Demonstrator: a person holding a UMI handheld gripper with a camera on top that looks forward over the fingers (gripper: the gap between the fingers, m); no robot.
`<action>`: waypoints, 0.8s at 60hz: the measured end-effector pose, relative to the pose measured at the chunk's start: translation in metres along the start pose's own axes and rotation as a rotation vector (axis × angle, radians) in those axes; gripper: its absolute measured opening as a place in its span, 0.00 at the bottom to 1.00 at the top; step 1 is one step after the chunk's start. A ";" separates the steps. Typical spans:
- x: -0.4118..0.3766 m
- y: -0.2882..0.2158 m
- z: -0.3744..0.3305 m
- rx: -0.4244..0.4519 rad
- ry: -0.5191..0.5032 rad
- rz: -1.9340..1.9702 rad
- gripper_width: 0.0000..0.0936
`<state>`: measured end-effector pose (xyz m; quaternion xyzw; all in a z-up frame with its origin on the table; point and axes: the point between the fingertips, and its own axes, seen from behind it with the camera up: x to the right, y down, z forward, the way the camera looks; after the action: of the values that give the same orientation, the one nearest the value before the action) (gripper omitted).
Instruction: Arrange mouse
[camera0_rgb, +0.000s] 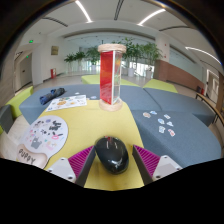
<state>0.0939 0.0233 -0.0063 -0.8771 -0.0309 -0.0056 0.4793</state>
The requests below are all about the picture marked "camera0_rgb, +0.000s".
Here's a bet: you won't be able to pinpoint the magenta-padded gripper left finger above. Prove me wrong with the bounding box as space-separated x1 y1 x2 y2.
45 145 98 188

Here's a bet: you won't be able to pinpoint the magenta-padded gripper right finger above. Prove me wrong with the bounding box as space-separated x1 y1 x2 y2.
131 144 184 186

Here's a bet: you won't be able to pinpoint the black computer mouse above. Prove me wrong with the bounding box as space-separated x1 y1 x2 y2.
94 135 130 175

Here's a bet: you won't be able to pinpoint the small loose stickers group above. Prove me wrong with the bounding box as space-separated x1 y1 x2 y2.
142 110 177 138

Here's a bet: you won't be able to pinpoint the white sticker sheet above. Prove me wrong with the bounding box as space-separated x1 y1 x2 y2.
45 94 88 113

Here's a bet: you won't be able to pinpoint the long grey upholstered bench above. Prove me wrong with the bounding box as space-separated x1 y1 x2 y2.
18 83 162 125

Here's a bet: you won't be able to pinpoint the dark blue folded umbrella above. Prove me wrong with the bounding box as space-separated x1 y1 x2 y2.
39 87 67 106

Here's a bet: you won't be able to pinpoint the dark grey ottoman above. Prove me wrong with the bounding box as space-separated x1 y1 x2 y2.
0 104 15 134

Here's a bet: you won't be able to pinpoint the lime green upholstered bench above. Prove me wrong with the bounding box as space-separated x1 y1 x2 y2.
80 74 141 88
5 85 35 118
142 78 179 94

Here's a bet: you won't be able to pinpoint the red panel column wooden ends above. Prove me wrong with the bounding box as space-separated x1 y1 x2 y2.
97 43 127 112

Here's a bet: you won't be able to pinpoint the grey door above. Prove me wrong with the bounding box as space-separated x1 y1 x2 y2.
19 55 33 88

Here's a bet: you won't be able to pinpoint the potted green plants group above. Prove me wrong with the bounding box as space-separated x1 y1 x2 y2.
63 37 164 76

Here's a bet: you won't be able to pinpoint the ceiling light strips group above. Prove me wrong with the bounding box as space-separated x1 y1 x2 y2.
74 0 224 66

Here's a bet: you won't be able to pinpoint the wooden frame chair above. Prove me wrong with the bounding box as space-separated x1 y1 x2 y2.
194 85 224 129

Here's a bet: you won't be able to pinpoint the brown wall plaque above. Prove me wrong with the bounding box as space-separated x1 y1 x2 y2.
50 45 60 56

